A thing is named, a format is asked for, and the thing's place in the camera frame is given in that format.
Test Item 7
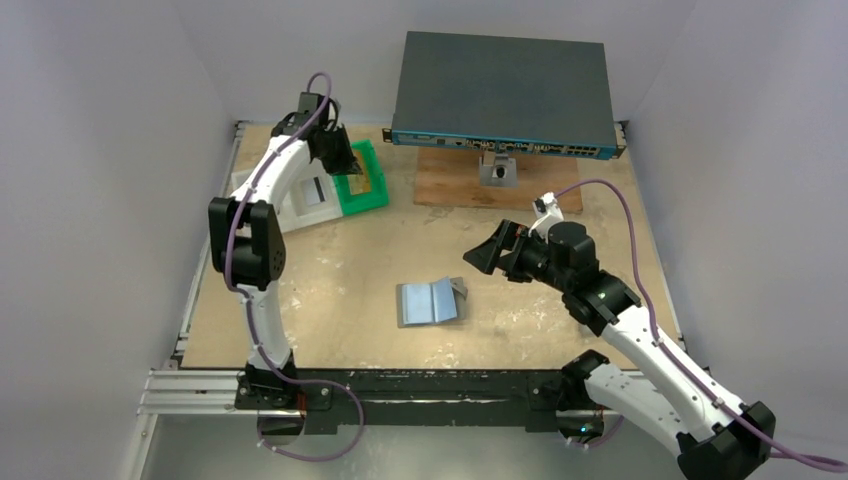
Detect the gold card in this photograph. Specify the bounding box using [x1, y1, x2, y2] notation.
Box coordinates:
[348, 173, 372, 196]

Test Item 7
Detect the grey leather card holder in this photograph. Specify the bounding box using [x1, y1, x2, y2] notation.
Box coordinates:
[395, 277, 468, 328]

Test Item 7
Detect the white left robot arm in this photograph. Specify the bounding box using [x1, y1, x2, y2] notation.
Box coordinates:
[208, 91, 362, 409]

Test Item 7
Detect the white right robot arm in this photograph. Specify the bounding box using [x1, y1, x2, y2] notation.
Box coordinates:
[463, 220, 776, 479]

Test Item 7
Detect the green bin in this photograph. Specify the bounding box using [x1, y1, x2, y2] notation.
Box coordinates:
[332, 140, 389, 216]

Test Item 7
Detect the white middle bin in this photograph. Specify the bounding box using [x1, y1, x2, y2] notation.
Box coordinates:
[277, 162, 343, 233]

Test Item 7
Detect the white bin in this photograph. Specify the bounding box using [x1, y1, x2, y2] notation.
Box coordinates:
[277, 162, 343, 233]
[231, 170, 255, 201]

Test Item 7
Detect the brown wooden board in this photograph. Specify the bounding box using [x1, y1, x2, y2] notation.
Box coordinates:
[414, 148, 580, 210]

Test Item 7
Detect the white left bin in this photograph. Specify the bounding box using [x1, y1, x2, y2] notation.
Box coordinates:
[231, 170, 255, 201]

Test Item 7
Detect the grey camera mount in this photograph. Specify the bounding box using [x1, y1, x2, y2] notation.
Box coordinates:
[478, 152, 518, 188]

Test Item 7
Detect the grey network switch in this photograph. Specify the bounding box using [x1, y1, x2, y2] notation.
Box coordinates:
[383, 31, 626, 160]

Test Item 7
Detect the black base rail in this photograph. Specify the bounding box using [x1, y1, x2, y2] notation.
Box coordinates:
[234, 366, 618, 441]

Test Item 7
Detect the aluminium frame rail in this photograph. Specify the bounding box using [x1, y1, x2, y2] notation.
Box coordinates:
[137, 119, 250, 419]

